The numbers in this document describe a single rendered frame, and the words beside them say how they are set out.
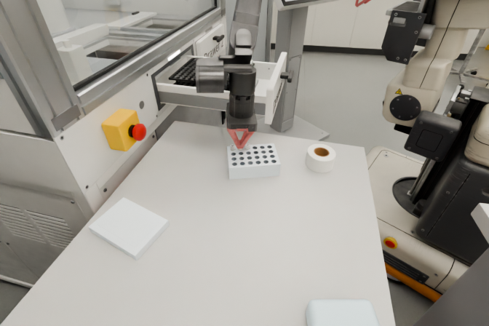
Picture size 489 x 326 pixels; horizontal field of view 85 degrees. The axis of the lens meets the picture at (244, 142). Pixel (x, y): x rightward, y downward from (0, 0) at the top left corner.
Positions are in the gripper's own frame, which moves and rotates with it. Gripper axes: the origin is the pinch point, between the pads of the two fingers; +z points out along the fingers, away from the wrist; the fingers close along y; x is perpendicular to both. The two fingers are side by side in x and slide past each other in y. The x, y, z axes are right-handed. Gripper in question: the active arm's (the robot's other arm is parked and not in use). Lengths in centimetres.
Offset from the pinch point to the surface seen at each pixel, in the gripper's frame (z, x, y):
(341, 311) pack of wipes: 1.1, 11.7, 38.9
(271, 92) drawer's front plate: -10.9, 8.0, -6.9
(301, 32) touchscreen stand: 1, 47, -119
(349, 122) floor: 75, 105, -130
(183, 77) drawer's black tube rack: -8.4, -15.6, -22.4
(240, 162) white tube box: 1.7, -0.2, 5.1
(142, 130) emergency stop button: -5.9, -22.4, 2.3
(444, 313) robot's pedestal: 38, 55, 27
